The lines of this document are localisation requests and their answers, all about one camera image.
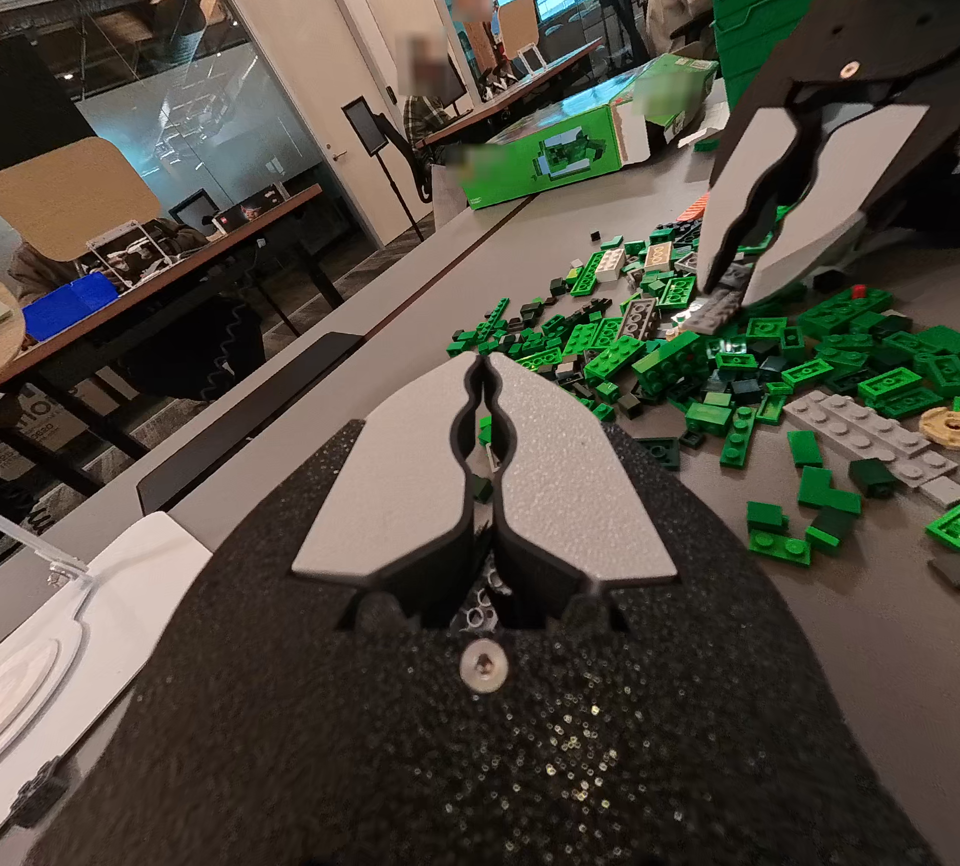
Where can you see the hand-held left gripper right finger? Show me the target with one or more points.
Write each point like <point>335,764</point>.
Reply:
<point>577,498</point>

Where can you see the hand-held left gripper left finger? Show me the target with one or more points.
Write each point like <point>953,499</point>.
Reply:
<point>390,498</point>

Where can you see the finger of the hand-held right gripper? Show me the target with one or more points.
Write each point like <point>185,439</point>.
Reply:
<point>825,205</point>
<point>735,205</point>

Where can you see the dark grey stud plate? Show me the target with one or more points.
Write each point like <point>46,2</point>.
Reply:
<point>709,311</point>

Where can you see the pile of green toy bricks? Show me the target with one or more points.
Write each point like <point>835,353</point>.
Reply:
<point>675,356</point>

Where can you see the grey desk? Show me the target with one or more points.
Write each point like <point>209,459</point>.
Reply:
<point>525,258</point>

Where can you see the orange brick separator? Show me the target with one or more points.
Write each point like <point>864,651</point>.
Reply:
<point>691,207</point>

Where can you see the cream rectangular brick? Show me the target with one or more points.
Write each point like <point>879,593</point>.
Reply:
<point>659,257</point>

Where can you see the dark green stud plate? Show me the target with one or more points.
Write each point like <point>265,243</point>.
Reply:
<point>660,453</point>

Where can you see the green plastic crate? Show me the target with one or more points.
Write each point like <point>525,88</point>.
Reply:
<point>757,25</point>

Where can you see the white rectangular brick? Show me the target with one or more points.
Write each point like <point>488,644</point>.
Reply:
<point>611,266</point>

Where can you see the grey plate with holes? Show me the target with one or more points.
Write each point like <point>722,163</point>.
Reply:
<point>640,320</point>

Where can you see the green long plate with holes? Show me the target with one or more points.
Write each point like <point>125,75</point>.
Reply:
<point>586,275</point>

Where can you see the green narrow plate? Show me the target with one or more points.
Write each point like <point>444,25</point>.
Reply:
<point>739,438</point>

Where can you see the green cardboard toy box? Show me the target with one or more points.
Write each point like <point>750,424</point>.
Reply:
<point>570,153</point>

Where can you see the light grey long plate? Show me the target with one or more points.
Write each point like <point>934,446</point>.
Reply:
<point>862,434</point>

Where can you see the green flat tile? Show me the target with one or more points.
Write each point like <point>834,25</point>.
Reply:
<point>805,449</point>

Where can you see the green L-shaped tile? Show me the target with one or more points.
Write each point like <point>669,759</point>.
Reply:
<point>814,494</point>

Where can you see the brown-top table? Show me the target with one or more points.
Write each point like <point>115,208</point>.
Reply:
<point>225,248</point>
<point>525,84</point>

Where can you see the tan round brick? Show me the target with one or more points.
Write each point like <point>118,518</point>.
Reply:
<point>941,428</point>

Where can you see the green slope block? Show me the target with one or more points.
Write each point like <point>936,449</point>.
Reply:
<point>831,530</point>

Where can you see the instruction booklet on white stand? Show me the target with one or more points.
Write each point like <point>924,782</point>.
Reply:
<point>135,581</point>

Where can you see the dark green small block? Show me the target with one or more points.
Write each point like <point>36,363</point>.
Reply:
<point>871,478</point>

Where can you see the small tan board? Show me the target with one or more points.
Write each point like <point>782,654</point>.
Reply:
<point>517,22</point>

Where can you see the dark toy box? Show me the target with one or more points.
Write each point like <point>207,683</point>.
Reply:
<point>251,207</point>

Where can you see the small black monitor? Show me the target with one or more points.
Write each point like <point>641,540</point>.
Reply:
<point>193,209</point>

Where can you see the black tablet on stand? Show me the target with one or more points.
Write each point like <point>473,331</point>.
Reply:
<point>365,127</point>

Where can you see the blue plastic bin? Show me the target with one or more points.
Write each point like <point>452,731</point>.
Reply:
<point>67,307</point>

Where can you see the tan rounded board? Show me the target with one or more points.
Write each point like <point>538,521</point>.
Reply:
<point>75,198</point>

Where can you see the small black stud block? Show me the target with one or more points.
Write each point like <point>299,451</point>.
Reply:
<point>37,791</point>

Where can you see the black wall panel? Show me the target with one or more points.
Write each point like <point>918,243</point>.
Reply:
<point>37,100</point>

